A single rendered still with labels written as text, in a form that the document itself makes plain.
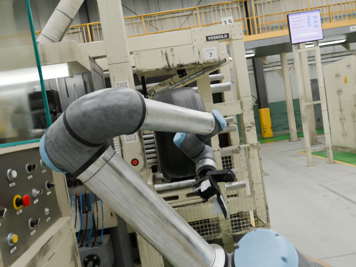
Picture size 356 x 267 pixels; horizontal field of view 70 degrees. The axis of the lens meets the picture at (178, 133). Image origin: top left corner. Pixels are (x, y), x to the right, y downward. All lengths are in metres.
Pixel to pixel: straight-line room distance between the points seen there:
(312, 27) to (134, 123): 5.19
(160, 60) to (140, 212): 1.34
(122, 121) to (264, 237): 0.48
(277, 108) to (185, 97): 10.26
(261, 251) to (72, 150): 0.53
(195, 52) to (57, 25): 0.96
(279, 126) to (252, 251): 10.95
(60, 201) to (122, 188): 0.74
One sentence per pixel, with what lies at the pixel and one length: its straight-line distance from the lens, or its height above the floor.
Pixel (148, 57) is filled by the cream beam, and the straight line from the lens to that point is 1.85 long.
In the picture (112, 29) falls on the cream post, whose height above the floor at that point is 1.85.
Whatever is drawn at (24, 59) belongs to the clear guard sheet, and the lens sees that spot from 1.26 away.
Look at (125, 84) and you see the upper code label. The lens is 1.56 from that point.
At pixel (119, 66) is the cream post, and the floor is 1.63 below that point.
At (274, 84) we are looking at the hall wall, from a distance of 11.72.
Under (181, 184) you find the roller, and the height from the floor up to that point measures 0.90.
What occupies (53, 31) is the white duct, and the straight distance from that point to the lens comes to 2.05.
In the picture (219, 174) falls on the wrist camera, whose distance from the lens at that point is 0.98.
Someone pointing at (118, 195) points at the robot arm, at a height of 1.11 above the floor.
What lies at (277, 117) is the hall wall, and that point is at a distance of 11.60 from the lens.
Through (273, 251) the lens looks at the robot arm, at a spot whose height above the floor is 0.91.
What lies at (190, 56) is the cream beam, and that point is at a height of 1.70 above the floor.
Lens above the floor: 1.27
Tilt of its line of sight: 3 degrees down
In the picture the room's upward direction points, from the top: 9 degrees counter-clockwise
